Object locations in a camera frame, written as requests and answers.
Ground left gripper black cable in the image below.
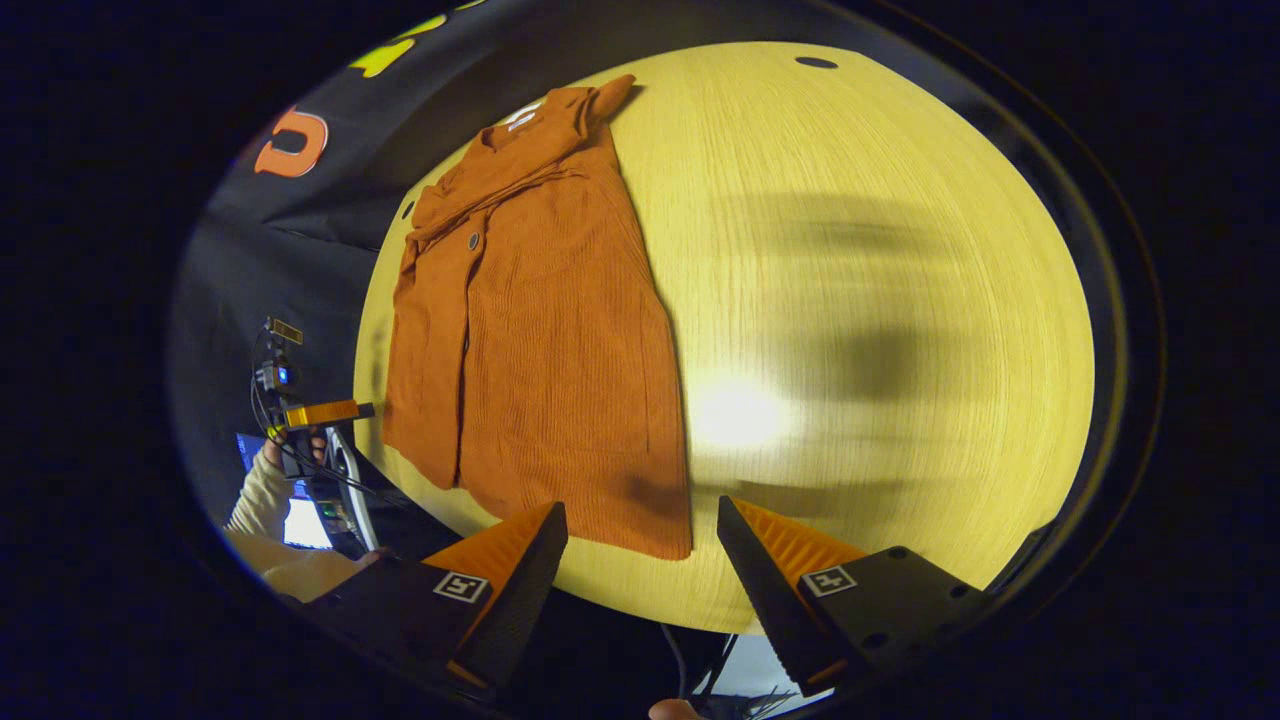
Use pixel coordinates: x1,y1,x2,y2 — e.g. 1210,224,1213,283
250,330,411,506

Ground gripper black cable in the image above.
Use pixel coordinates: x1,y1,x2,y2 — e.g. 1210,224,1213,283
250,330,411,506
660,622,743,703

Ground person's cream sweater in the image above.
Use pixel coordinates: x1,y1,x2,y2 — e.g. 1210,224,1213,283
222,528,386,604

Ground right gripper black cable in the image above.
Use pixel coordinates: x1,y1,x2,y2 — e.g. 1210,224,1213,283
660,622,743,703

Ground lit blue screen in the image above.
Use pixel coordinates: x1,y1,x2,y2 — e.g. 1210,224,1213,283
235,432,346,551

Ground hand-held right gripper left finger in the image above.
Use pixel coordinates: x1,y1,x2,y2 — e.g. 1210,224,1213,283
303,501,569,699

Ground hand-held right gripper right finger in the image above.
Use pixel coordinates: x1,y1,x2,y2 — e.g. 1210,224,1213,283
715,494,989,698

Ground black backdrop cloth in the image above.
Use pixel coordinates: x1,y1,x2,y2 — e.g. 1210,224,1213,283
168,0,641,541

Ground rust orange coat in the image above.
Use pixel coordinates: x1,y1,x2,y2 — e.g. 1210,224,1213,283
380,73,694,561

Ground white curved frame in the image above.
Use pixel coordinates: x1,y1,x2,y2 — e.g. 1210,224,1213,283
322,428,383,553

